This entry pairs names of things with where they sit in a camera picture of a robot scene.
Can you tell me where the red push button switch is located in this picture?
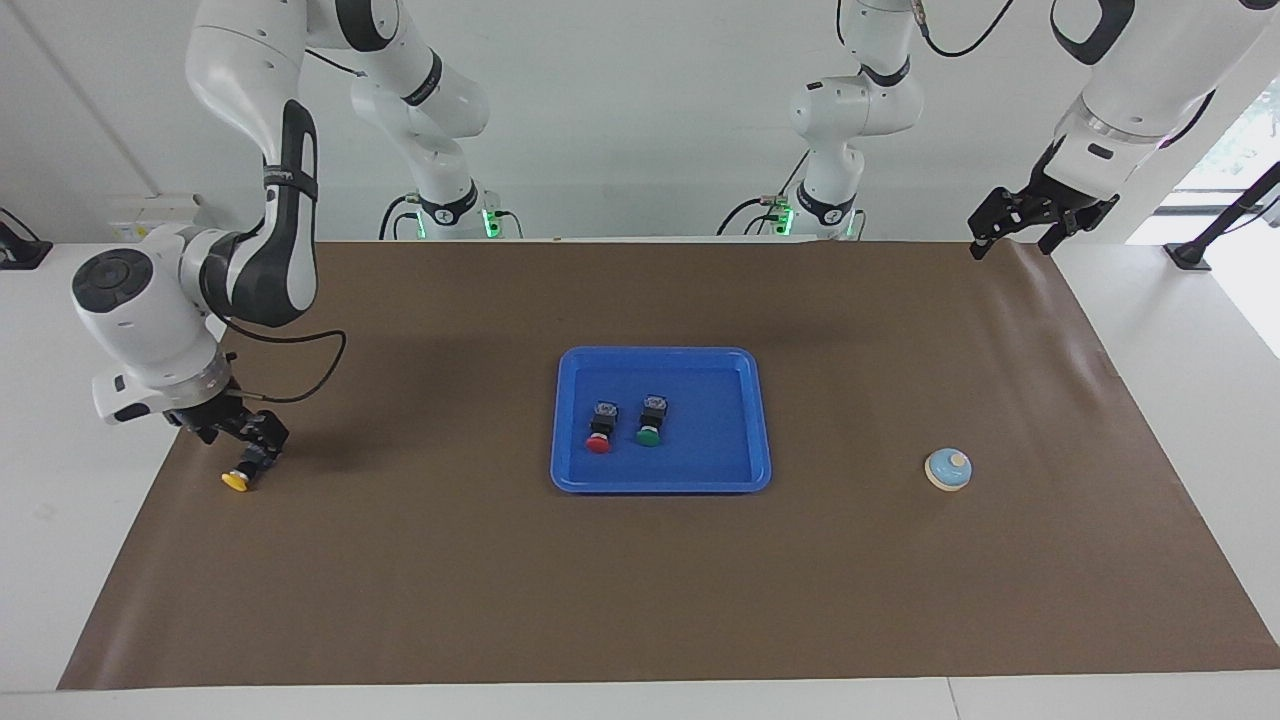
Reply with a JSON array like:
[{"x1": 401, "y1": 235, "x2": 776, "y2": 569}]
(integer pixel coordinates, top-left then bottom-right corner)
[{"x1": 585, "y1": 401, "x2": 621, "y2": 456}]

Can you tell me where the green push button switch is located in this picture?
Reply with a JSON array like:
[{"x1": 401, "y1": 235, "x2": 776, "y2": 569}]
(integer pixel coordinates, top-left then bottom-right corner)
[{"x1": 634, "y1": 394, "x2": 671, "y2": 449}]

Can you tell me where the blue plastic tray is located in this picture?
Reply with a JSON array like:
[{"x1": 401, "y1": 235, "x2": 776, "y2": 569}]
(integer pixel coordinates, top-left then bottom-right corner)
[{"x1": 549, "y1": 346, "x2": 773, "y2": 495}]

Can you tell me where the bright window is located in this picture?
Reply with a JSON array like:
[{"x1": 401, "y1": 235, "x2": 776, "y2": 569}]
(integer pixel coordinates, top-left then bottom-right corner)
[{"x1": 1165, "y1": 75, "x2": 1280, "y2": 216}]

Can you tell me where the round blue cream knob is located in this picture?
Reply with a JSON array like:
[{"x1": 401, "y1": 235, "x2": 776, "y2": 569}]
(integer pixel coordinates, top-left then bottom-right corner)
[{"x1": 924, "y1": 447, "x2": 974, "y2": 493}]

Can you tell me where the black table clamp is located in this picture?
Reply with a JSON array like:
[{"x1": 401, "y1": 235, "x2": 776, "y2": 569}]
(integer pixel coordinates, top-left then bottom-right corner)
[{"x1": 0, "y1": 208, "x2": 53, "y2": 271}]

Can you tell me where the brown table mat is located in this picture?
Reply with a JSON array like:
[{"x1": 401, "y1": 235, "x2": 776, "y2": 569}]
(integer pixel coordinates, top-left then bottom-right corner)
[{"x1": 57, "y1": 239, "x2": 1280, "y2": 691}]

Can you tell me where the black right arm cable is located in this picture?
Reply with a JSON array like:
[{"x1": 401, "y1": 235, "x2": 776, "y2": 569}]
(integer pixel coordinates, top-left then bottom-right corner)
[{"x1": 215, "y1": 45, "x2": 348, "y2": 405}]

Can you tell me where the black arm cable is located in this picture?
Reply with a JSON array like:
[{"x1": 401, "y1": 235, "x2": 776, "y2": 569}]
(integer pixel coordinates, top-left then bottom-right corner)
[
  {"x1": 912, "y1": 0, "x2": 1019, "y2": 59},
  {"x1": 215, "y1": 45, "x2": 348, "y2": 405}
]

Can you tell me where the black camera stand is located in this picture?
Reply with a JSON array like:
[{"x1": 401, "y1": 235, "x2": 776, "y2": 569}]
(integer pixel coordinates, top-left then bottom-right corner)
[{"x1": 1163, "y1": 160, "x2": 1280, "y2": 271}]

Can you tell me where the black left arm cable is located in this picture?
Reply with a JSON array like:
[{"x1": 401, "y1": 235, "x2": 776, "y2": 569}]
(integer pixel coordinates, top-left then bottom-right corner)
[{"x1": 912, "y1": 0, "x2": 1019, "y2": 59}]

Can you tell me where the white wall socket box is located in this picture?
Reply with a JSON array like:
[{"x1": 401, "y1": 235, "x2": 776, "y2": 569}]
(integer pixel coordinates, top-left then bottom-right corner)
[{"x1": 108, "y1": 193, "x2": 216, "y2": 244}]

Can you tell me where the black left base cable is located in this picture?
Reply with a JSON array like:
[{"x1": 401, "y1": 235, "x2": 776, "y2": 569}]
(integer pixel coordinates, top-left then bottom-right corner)
[{"x1": 716, "y1": 148, "x2": 813, "y2": 237}]

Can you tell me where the black base cable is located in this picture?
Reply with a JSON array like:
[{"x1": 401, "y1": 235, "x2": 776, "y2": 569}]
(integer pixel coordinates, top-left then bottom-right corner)
[
  {"x1": 716, "y1": 148, "x2": 813, "y2": 237},
  {"x1": 378, "y1": 193, "x2": 426, "y2": 241}
]

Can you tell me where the black right base cable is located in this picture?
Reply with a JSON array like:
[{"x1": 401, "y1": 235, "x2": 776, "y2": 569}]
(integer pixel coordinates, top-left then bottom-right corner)
[{"x1": 378, "y1": 193, "x2": 426, "y2": 241}]

